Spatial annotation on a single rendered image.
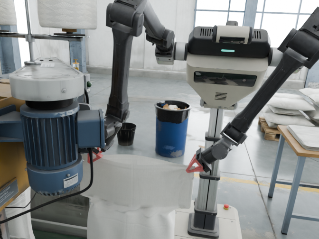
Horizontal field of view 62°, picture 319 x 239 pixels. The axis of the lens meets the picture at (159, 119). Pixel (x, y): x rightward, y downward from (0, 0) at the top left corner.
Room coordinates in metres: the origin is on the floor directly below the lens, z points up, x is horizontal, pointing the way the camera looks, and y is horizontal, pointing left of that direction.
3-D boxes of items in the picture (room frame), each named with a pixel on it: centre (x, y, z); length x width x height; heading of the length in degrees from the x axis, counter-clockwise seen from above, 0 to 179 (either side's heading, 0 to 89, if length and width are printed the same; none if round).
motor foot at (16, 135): (0.67, 0.39, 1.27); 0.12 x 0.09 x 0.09; 171
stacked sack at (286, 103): (4.00, -1.99, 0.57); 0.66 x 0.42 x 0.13; 73
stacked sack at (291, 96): (4.38, -2.08, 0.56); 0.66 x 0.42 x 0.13; 75
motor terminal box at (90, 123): (0.72, 0.20, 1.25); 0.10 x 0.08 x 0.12; 16
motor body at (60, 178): (0.69, 0.30, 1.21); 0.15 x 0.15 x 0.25
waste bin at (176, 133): (3.27, -0.16, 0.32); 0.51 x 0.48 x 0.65; 171
